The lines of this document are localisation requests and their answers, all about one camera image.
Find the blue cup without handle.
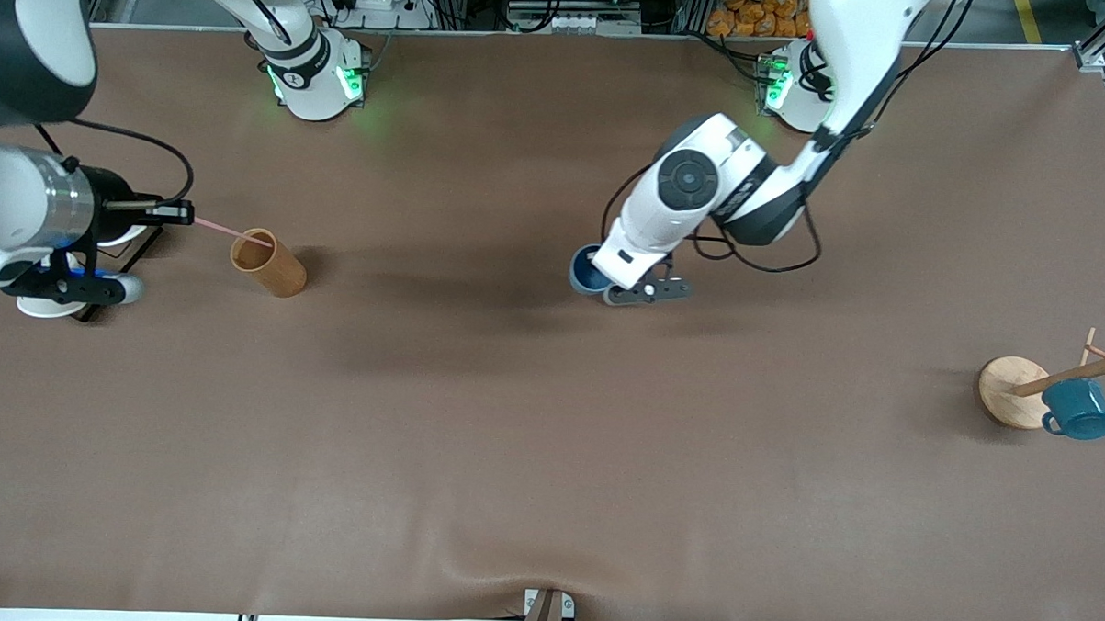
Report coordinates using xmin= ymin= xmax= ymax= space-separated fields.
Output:
xmin=568 ymin=243 xmax=616 ymax=298

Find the pink chopstick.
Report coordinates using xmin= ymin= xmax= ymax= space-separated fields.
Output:
xmin=193 ymin=215 xmax=276 ymax=248

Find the bamboo cylinder chopstick holder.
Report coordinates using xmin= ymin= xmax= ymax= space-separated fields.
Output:
xmin=229 ymin=227 xmax=310 ymax=300

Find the brown table cover sheet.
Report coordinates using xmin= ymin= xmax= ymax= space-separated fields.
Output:
xmin=0 ymin=11 xmax=1105 ymax=621

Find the white socket strip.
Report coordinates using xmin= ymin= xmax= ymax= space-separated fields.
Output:
xmin=546 ymin=13 xmax=644 ymax=37

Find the orange snack bag pile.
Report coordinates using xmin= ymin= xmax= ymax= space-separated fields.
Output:
xmin=706 ymin=0 xmax=817 ymax=41

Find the wooden mug tree stand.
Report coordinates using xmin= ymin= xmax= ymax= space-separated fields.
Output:
xmin=975 ymin=323 xmax=1105 ymax=434

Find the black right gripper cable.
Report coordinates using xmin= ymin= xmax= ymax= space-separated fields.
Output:
xmin=28 ymin=116 xmax=197 ymax=216

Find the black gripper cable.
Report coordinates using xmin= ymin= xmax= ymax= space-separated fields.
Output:
xmin=28 ymin=116 xmax=197 ymax=216
xmin=598 ymin=0 xmax=964 ymax=281

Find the black wire cup rack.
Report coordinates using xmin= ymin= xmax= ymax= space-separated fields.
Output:
xmin=70 ymin=223 xmax=165 ymax=326

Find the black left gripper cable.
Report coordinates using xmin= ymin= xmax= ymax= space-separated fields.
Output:
xmin=598 ymin=0 xmax=964 ymax=281

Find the metal clamp bracket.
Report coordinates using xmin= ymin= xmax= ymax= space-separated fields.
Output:
xmin=518 ymin=587 xmax=578 ymax=621

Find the teal mug with handle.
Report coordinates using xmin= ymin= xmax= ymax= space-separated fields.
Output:
xmin=1040 ymin=377 xmax=1105 ymax=442

